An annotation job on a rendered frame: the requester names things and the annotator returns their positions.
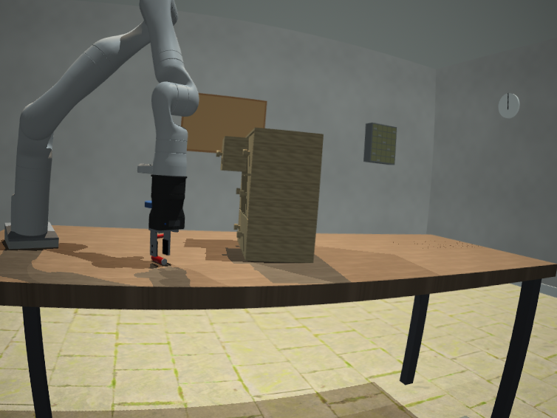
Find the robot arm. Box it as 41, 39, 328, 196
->
11, 0, 199, 236

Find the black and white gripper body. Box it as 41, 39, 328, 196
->
137, 152, 187, 230

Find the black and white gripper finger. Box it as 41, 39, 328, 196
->
163, 230, 179, 256
148, 228, 164, 257

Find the small wooden chest of drawers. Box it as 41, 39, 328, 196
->
239, 128, 324, 263

